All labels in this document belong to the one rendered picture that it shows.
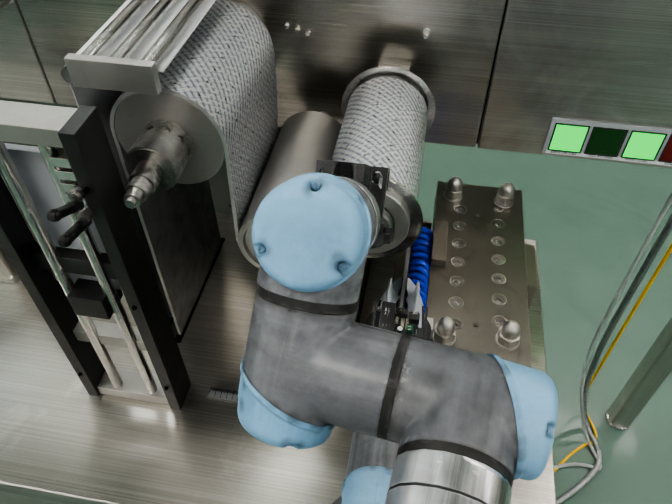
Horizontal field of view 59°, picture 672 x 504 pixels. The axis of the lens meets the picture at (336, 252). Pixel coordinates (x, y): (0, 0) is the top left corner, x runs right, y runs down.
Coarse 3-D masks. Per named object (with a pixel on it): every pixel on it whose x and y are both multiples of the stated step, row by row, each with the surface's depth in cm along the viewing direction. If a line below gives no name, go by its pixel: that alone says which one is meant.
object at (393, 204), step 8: (392, 200) 72; (400, 200) 73; (392, 208) 73; (400, 208) 73; (400, 216) 74; (408, 216) 74; (400, 224) 75; (408, 224) 75; (400, 232) 76; (400, 240) 77; (376, 248) 79; (384, 248) 79; (392, 248) 78
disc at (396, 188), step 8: (392, 184) 71; (400, 184) 72; (392, 192) 72; (400, 192) 72; (408, 192) 72; (408, 200) 73; (416, 200) 73; (408, 208) 74; (416, 208) 74; (416, 216) 75; (416, 224) 76; (408, 232) 77; (416, 232) 77; (408, 240) 78; (400, 248) 79; (368, 256) 81; (376, 256) 81; (384, 256) 81
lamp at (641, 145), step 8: (632, 136) 97; (640, 136) 97; (648, 136) 96; (656, 136) 96; (664, 136) 96; (632, 144) 98; (640, 144) 98; (648, 144) 97; (656, 144) 97; (624, 152) 99; (632, 152) 99; (640, 152) 99; (648, 152) 98; (656, 152) 98
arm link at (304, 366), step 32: (256, 320) 42; (288, 320) 40; (320, 320) 40; (352, 320) 42; (256, 352) 41; (288, 352) 40; (320, 352) 40; (352, 352) 40; (384, 352) 40; (256, 384) 41; (288, 384) 40; (320, 384) 40; (352, 384) 39; (384, 384) 39; (256, 416) 41; (288, 416) 41; (320, 416) 41; (352, 416) 40
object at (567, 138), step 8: (560, 128) 98; (568, 128) 98; (576, 128) 98; (584, 128) 97; (560, 136) 99; (568, 136) 99; (576, 136) 99; (584, 136) 98; (552, 144) 100; (560, 144) 100; (568, 144) 100; (576, 144) 100
